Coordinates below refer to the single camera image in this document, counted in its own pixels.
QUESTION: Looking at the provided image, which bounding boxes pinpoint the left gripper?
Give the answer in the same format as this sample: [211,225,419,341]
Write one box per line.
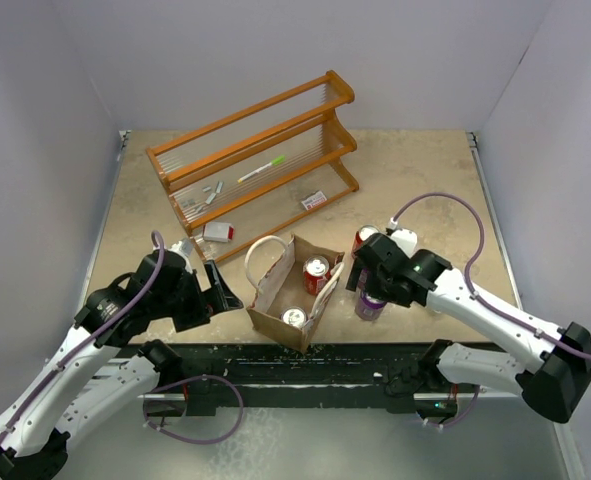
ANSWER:
[151,259,242,331]

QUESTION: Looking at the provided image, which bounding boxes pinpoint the red cola can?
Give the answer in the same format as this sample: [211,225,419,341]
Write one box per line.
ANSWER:
[351,225,380,256]
[303,255,330,296]

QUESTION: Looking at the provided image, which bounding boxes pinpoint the brown canvas bag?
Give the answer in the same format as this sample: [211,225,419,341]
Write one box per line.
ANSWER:
[244,235,345,353]

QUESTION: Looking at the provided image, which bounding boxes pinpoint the orange wooden shelf rack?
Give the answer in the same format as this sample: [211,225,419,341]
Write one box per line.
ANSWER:
[146,70,359,262]

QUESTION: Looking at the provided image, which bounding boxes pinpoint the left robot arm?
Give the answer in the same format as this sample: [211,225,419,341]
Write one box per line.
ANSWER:
[0,232,243,479]

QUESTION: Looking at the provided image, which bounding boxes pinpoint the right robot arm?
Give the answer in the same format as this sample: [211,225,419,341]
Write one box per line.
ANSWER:
[346,233,591,424]

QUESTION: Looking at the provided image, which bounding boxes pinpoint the small red white card box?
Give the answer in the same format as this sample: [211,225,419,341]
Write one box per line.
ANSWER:
[301,190,327,211]

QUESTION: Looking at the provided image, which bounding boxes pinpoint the grey staple strip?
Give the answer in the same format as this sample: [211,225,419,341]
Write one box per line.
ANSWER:
[202,181,224,194]

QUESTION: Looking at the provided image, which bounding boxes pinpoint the green capped marker pen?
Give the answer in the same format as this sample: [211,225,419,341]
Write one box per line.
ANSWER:
[237,155,286,184]

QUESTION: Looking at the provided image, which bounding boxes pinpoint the purple loop cable under table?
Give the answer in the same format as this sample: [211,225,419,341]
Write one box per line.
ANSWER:
[142,372,244,445]

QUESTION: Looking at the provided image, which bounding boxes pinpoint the black table front rail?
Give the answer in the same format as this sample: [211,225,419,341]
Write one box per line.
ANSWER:
[59,342,531,416]

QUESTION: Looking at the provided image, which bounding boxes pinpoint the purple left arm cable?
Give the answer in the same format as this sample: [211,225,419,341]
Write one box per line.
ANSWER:
[0,229,166,480]

